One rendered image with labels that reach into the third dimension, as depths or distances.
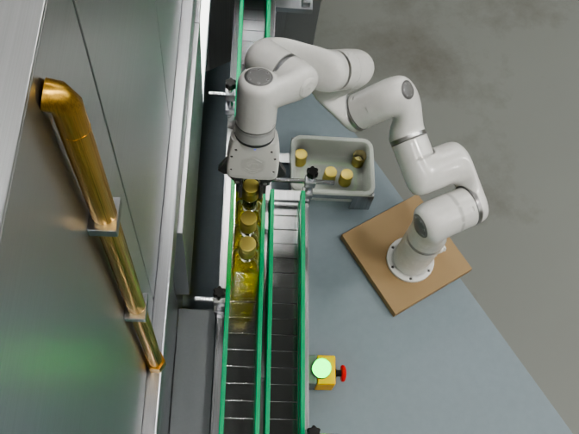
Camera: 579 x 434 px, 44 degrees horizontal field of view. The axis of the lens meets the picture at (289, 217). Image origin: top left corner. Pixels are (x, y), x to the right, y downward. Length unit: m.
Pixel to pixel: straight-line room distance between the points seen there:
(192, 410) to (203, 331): 0.18
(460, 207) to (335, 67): 0.45
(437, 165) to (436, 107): 1.51
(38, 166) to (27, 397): 0.14
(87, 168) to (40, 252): 0.08
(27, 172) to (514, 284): 2.53
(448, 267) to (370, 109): 0.54
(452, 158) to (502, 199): 1.36
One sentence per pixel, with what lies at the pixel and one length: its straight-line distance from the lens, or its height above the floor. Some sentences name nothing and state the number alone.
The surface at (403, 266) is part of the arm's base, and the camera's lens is 1.83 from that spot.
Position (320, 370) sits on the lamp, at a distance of 1.68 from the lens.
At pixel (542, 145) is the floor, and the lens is 3.19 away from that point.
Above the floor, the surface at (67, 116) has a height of 2.10.
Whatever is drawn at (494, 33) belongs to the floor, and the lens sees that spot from 3.46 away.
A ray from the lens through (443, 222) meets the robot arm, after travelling 1.61.
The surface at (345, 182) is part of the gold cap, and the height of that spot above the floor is 0.80.
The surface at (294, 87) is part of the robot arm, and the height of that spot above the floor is 1.44.
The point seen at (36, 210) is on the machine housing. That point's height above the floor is 2.08.
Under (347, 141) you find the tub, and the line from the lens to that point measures 1.94.
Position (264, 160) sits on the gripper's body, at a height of 1.30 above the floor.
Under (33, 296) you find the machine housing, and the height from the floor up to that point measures 2.05.
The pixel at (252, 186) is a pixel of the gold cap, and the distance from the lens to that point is 1.45.
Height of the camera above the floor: 2.48
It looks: 65 degrees down
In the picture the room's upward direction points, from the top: 12 degrees clockwise
